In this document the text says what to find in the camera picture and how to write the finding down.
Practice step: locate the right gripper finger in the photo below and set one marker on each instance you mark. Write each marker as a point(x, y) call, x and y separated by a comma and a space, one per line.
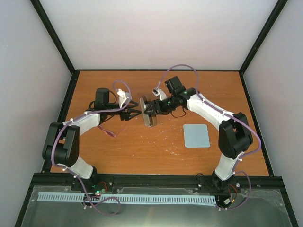
point(151, 112)
point(149, 105)

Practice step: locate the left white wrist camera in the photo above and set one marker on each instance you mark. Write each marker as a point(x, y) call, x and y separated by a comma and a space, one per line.
point(123, 98)

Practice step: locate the light blue slotted cable duct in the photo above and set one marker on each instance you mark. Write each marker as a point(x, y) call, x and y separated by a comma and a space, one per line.
point(135, 199)

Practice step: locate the light blue cleaning cloth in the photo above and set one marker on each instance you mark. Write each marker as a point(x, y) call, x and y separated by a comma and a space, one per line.
point(196, 136)

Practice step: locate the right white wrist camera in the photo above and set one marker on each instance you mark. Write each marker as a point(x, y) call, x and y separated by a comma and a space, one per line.
point(159, 93)

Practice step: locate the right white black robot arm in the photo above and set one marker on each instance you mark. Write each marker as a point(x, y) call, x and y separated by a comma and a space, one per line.
point(233, 129)

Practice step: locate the plaid brown glasses case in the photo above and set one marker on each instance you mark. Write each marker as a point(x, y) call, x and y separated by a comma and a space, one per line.
point(149, 120)

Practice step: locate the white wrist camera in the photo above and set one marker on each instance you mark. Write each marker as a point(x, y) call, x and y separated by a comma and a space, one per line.
point(123, 98)
point(159, 93)

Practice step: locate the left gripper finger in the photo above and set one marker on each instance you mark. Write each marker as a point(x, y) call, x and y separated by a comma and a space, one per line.
point(132, 113)
point(132, 104)

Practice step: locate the pink transparent sunglasses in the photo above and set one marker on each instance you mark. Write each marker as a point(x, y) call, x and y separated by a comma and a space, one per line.
point(111, 133)

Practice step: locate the black aluminium mounting rail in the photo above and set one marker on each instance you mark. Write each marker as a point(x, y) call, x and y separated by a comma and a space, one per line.
point(200, 183)

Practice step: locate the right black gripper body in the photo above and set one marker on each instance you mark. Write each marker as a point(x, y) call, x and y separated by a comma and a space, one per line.
point(165, 109)

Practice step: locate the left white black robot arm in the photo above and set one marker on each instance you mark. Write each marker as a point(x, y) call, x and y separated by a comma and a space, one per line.
point(62, 144)

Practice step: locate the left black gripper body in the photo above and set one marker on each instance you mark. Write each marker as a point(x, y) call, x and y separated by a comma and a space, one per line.
point(123, 115)

